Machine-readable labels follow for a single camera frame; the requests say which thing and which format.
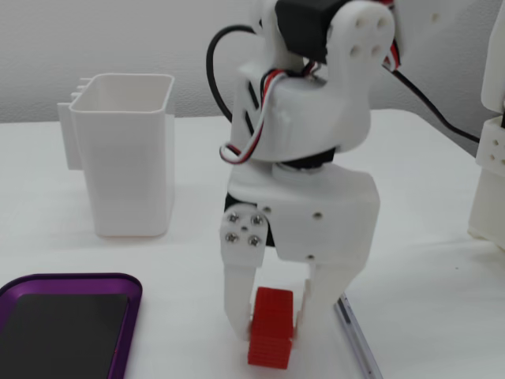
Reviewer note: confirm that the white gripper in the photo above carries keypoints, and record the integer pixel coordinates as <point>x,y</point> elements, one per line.
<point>316,221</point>

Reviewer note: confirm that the red ribbed rectangular cube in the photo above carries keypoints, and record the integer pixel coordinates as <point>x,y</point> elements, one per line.
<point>272,316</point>

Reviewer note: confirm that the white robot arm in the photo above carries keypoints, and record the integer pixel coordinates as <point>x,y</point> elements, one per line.
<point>311,118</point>

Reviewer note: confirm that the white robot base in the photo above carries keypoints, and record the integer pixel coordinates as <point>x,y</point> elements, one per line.
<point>489,189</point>

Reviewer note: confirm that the white plastic open box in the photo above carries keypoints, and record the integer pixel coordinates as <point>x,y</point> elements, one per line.
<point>126,166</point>

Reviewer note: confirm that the clear black ballpoint pen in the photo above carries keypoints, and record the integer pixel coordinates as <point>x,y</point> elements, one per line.
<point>357,327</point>

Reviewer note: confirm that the purple metal tray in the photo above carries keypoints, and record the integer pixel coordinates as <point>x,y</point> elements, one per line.
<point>79,282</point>

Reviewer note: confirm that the black tray pad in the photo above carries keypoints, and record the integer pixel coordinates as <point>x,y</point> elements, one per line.
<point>63,335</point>

